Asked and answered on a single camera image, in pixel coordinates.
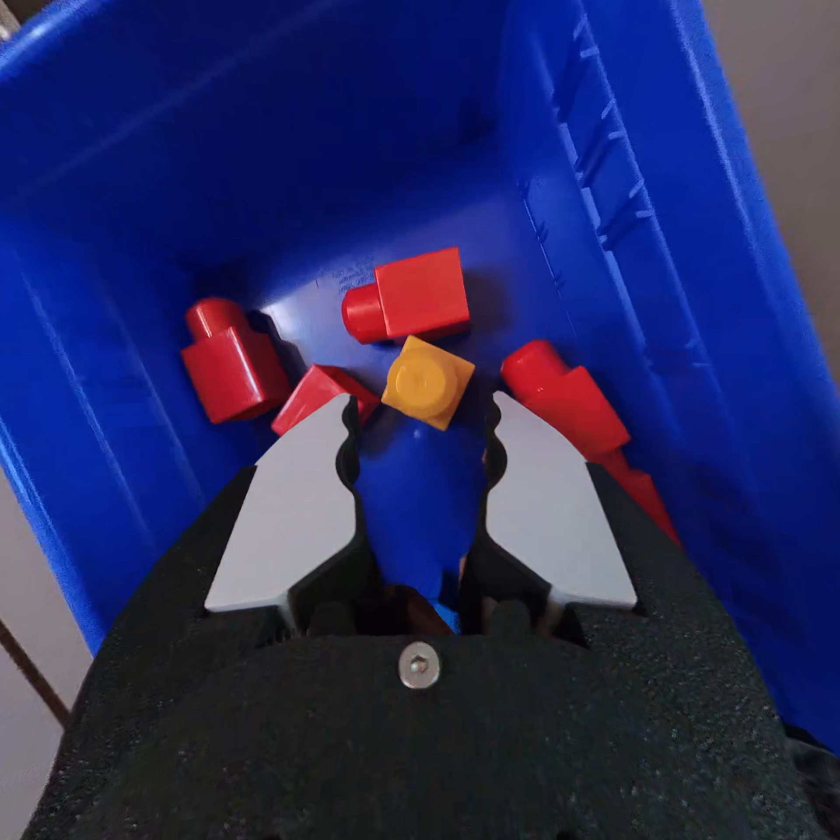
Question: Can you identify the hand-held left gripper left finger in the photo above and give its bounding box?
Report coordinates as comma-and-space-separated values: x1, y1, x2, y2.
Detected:
203, 394, 388, 636

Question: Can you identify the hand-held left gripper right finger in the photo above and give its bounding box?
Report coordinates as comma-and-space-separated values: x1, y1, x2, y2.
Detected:
458, 390, 639, 636

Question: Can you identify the yellow mega block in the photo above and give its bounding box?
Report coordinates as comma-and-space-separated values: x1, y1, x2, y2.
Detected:
381, 335, 476, 432

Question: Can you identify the blue plastic bin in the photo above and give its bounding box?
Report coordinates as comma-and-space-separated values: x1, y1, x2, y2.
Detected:
0, 0, 840, 756

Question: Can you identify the red mega block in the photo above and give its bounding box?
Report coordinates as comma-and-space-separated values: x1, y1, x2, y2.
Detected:
271, 364, 382, 437
584, 449, 683, 549
500, 339, 632, 457
180, 297, 291, 425
341, 247, 472, 345

